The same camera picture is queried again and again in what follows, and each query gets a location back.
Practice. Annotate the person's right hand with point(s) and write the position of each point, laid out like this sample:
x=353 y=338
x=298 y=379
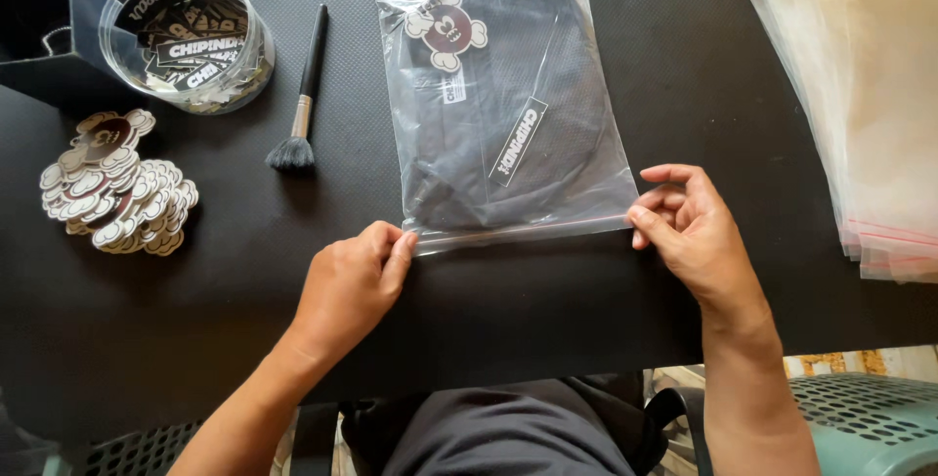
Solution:
x=692 y=238

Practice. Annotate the person's left hand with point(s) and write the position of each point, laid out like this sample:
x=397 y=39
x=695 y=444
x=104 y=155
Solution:
x=350 y=279

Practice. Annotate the clear zip plastic bag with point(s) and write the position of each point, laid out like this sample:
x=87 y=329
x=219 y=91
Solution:
x=505 y=95

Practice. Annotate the black table mat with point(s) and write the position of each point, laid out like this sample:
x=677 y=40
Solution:
x=469 y=168

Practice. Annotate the black makeup brush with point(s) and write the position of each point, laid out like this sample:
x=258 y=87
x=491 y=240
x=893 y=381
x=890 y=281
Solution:
x=302 y=98

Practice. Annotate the black rectangular sticker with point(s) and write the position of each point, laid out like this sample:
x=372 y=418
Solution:
x=518 y=141

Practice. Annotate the stack of clear plastic bags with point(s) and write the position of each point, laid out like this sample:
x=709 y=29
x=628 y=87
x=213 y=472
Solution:
x=857 y=109

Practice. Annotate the person's black shorts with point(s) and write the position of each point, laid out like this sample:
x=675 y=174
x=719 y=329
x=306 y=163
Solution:
x=498 y=432

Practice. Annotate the folded black garment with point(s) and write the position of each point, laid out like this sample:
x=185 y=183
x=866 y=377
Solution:
x=505 y=102

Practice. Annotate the pile of skull-shaped stickers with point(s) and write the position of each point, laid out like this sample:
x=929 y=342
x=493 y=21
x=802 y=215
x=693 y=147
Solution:
x=121 y=186

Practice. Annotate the green perforated plastic stool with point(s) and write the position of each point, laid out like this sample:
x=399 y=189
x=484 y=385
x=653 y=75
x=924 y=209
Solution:
x=868 y=425

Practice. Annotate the skull-shaped sticker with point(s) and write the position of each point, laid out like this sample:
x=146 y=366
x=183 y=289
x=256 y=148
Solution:
x=445 y=29

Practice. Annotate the dark perforated plastic stool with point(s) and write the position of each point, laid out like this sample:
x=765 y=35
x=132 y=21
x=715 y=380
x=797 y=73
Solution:
x=132 y=450

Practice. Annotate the heap of black rectangular stickers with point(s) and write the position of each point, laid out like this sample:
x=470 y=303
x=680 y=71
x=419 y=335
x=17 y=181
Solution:
x=190 y=43

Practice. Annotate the clear round plastic tub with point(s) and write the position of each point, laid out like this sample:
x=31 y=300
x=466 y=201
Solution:
x=187 y=36

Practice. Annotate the black cardboard box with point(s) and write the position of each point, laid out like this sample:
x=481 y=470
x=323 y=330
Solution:
x=51 y=36

